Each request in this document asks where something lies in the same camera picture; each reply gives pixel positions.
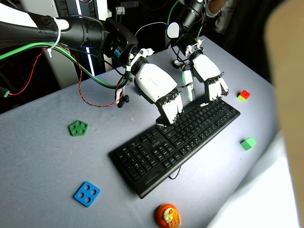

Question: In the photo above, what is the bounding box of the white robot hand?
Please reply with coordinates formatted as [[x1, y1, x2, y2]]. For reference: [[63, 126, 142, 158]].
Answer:
[[131, 63, 185, 128], [181, 54, 230, 107]]

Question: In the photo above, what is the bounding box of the red and green toy brick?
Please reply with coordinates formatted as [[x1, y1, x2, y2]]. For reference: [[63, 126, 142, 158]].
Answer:
[[237, 89, 251, 103]]

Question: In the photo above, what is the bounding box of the person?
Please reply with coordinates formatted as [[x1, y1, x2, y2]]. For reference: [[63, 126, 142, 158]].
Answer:
[[206, 0, 238, 35]]

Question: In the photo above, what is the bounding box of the black computer keyboard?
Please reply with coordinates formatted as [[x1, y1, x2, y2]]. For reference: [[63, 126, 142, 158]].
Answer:
[[108, 96, 241, 200]]

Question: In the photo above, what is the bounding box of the beige board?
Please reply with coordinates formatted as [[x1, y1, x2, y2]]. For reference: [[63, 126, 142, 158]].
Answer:
[[264, 0, 304, 228]]

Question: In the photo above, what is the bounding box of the green cube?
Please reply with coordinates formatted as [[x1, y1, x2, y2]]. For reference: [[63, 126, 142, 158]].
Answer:
[[240, 136, 258, 151]]

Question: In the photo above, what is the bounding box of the green pentagon block with holes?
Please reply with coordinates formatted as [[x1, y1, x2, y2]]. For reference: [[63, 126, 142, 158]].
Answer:
[[68, 120, 89, 137]]

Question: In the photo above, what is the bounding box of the white cabinet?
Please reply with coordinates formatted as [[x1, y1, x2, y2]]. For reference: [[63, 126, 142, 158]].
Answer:
[[20, 0, 112, 90]]

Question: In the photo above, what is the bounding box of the white zip tie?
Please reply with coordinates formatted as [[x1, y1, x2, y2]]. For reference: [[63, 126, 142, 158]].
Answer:
[[47, 18, 62, 59]]

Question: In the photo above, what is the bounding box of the black tower with light strip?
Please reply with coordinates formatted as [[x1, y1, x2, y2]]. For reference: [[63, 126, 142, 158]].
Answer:
[[54, 0, 107, 74]]

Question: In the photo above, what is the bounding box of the grey table cloth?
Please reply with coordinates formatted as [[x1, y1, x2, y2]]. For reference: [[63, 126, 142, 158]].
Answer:
[[0, 35, 278, 228]]

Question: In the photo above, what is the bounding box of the blue square block with holes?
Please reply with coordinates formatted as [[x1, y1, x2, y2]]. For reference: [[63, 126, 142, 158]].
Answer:
[[73, 181, 101, 208]]

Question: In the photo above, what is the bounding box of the orange toy cake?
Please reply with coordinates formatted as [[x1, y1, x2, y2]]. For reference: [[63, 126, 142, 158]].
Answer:
[[155, 203, 182, 228]]

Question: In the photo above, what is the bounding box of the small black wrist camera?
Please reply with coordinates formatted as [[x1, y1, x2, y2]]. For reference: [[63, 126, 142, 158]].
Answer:
[[115, 87, 131, 109]]

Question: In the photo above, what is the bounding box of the thin green cable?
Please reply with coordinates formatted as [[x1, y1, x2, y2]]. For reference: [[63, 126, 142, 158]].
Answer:
[[196, 0, 207, 42], [167, 0, 181, 26]]

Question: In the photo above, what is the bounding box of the thick green cable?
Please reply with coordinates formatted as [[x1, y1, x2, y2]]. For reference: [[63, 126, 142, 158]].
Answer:
[[0, 42, 128, 90]]

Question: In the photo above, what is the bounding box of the thin white cable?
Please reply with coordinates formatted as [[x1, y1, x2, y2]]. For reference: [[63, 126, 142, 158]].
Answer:
[[134, 22, 168, 38]]

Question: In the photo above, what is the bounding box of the red and black twisted cable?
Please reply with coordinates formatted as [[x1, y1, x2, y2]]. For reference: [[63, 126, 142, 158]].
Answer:
[[9, 47, 124, 107]]

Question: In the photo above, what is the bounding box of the black keyboard cable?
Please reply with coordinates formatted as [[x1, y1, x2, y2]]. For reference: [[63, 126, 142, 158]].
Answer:
[[168, 165, 182, 180]]

